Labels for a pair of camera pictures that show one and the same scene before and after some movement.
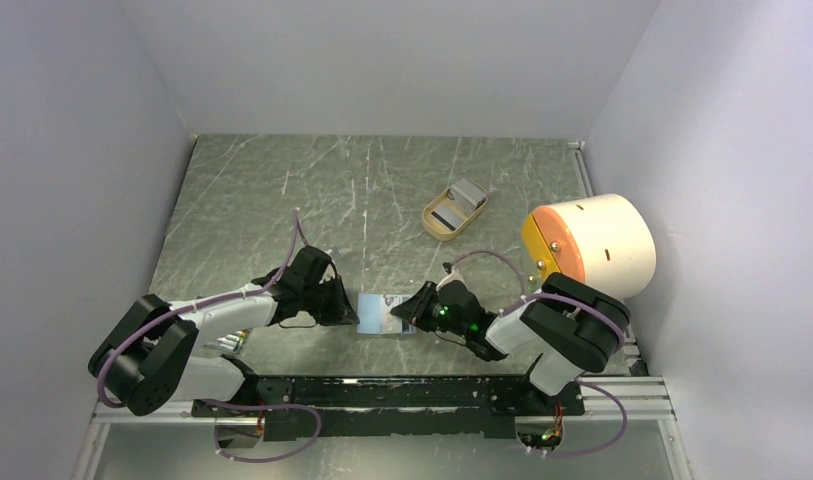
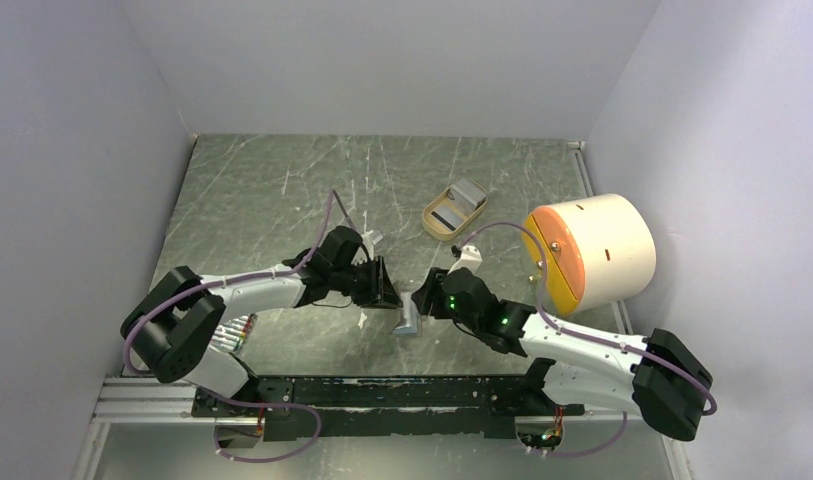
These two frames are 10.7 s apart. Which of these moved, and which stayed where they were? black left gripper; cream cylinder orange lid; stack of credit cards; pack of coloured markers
Moved: black left gripper
Stayed: pack of coloured markers; cream cylinder orange lid; stack of credit cards
